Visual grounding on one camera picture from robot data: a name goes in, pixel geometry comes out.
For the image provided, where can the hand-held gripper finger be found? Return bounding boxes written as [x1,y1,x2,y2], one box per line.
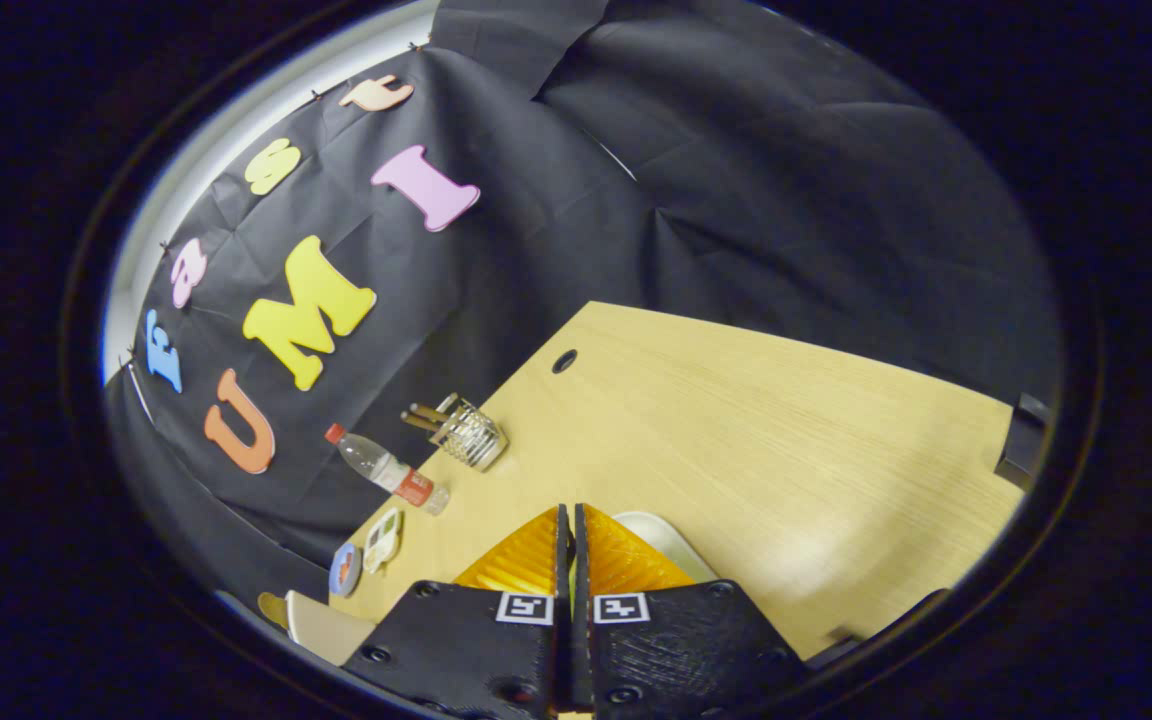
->
[344,503,575,720]
[574,503,817,720]

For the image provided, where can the small white dish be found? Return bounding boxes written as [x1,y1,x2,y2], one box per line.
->
[612,511,719,584]

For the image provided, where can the metal mesh utensil holder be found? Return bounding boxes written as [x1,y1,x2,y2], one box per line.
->
[433,393,510,472]

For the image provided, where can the white divided seed dish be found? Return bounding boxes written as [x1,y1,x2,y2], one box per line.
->
[363,508,404,575]

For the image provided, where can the clear red-capped plastic bottle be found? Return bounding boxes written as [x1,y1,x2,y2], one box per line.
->
[325,423,451,516]

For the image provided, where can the blue plate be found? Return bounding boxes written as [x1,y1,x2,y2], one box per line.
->
[329,542,364,599]

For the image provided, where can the white toaster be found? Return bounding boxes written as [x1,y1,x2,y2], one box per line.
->
[284,590,377,667]

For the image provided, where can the black box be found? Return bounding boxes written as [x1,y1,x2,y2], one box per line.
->
[994,393,1052,491]

